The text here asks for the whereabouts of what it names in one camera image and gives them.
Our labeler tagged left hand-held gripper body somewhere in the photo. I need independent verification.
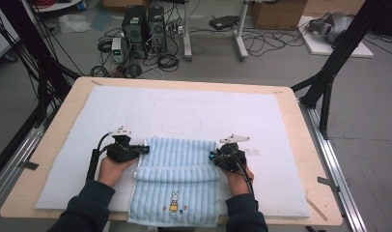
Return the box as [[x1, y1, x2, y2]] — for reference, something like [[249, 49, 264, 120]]
[[105, 126, 143, 163]]

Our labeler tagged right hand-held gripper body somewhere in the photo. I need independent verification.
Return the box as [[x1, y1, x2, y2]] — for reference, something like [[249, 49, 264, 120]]
[[213, 134, 251, 173]]

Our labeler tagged light blue striped towel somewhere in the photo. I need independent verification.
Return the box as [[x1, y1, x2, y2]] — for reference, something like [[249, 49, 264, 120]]
[[126, 136, 221, 228]]

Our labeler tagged person's left hand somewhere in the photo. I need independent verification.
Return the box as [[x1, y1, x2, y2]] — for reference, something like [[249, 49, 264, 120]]
[[98, 157, 135, 188]]

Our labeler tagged person's right hand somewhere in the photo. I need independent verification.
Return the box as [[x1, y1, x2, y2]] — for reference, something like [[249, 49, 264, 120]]
[[223, 165, 255, 196]]

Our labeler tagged white foam mat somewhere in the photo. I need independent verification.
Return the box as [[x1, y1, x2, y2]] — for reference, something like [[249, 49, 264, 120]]
[[35, 85, 312, 218]]

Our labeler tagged black tape strip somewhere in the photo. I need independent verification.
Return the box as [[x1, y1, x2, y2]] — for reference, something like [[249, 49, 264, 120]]
[[21, 160, 40, 171], [317, 176, 341, 193]]

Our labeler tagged white power supply unit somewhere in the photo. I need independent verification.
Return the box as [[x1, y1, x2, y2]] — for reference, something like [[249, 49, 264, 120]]
[[111, 37, 125, 64]]

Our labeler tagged black computer tower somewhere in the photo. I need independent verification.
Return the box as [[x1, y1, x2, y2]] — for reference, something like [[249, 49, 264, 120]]
[[121, 4, 149, 60], [148, 5, 168, 54]]

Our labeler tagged desk with grey metal legs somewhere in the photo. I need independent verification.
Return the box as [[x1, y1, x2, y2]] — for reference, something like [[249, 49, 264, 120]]
[[181, 0, 250, 62]]

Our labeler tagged flat black device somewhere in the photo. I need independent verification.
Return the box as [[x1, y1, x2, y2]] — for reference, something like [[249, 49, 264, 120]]
[[209, 14, 240, 31]]

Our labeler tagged clear plastic bag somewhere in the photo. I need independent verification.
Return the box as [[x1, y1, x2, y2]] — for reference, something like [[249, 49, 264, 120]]
[[58, 14, 92, 35]]

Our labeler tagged white floor board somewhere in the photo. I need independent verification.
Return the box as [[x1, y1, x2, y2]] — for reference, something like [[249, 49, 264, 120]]
[[296, 14, 375, 59]]

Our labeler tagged large cardboard box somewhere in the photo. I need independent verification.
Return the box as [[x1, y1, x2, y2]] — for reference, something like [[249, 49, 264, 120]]
[[251, 0, 308, 31]]

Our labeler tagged white round table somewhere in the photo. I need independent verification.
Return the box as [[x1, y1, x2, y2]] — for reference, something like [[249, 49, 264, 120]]
[[31, 0, 83, 14]]

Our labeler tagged grey helmet-shaped device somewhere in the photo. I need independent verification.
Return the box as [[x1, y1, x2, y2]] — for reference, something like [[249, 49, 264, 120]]
[[308, 12, 354, 44]]

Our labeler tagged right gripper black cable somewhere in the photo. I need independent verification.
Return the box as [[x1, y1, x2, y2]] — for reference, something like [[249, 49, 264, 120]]
[[231, 151, 260, 211]]

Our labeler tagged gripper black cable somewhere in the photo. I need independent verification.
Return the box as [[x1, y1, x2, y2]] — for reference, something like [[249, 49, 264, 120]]
[[231, 151, 260, 211], [86, 131, 116, 183]]

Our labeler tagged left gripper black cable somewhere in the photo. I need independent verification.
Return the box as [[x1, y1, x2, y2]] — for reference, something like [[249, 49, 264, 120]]
[[86, 131, 116, 183]]

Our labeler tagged black cable coil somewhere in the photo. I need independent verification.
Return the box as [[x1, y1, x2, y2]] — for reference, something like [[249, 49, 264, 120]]
[[97, 38, 113, 54], [156, 52, 181, 73]]

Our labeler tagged aluminium rail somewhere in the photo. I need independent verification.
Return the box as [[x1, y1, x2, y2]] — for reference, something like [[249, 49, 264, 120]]
[[0, 125, 47, 212], [299, 102, 369, 232]]

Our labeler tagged tangle of black floor cables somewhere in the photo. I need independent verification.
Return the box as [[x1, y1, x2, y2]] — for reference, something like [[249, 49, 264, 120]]
[[241, 27, 312, 58]]

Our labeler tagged black metal frame stand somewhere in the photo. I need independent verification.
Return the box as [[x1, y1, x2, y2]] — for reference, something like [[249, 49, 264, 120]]
[[290, 0, 392, 140], [0, 0, 82, 182]]

